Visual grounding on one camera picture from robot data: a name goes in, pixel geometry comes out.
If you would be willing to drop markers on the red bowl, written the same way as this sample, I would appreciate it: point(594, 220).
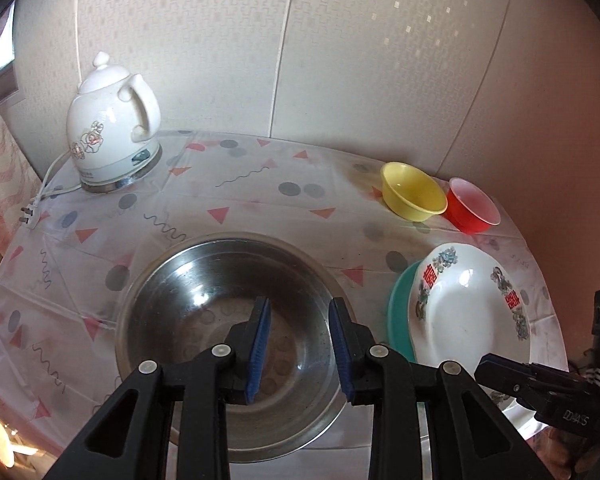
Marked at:
point(470, 215)

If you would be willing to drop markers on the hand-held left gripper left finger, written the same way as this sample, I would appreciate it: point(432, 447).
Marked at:
point(257, 350)

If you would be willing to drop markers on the large white floral plate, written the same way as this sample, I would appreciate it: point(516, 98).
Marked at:
point(460, 310)

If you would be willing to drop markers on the person's right hand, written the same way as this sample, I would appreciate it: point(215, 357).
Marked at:
point(587, 460)

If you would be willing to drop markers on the white power plug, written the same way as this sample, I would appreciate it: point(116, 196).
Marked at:
point(30, 217)

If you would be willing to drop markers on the stainless steel bowl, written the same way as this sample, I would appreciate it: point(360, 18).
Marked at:
point(190, 300)

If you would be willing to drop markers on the yellow bowl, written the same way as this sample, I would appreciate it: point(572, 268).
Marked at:
point(410, 190)

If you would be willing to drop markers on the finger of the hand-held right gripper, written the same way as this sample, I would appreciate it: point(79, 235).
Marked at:
point(505, 375)

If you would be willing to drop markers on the patterned white tablecloth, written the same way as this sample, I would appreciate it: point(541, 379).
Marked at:
point(280, 210)

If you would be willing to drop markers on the turquoise plate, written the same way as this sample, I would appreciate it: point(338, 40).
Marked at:
point(400, 310)

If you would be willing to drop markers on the pink patterned curtain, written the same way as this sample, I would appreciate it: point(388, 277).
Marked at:
point(0, 160)

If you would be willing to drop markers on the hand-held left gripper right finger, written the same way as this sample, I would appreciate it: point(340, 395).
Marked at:
point(341, 350)

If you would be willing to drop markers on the window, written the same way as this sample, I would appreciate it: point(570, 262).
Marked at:
point(2, 60)

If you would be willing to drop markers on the white floral electric kettle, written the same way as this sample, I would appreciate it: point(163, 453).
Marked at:
point(105, 130)

